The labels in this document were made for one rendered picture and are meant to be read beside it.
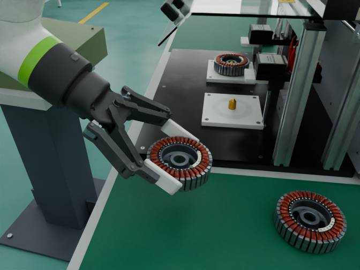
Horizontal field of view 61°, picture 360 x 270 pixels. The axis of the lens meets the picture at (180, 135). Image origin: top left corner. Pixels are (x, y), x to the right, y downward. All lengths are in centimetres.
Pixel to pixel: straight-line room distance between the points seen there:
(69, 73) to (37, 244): 116
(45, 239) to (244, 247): 115
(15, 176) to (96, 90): 151
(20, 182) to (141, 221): 139
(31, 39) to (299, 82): 43
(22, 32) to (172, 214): 38
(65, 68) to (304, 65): 38
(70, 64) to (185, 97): 45
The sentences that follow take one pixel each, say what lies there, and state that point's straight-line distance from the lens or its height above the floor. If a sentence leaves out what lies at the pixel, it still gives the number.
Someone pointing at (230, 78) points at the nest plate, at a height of 78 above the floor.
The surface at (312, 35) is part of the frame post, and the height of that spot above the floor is 104.
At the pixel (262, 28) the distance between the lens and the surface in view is 98.
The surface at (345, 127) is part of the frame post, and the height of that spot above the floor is 88.
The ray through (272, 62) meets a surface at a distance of 75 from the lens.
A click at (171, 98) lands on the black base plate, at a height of 77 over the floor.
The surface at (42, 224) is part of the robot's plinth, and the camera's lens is 163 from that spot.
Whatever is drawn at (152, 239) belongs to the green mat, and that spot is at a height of 75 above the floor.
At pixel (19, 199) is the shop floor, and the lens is 182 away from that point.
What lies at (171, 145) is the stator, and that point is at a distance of 55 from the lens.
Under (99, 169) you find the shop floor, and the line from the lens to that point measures 183.
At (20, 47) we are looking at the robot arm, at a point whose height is 104.
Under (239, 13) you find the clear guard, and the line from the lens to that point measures 54.
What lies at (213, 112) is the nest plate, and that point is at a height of 78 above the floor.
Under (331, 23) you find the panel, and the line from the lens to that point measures 96.
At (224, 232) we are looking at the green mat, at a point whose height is 75.
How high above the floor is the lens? 120
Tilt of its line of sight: 36 degrees down
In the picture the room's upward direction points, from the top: straight up
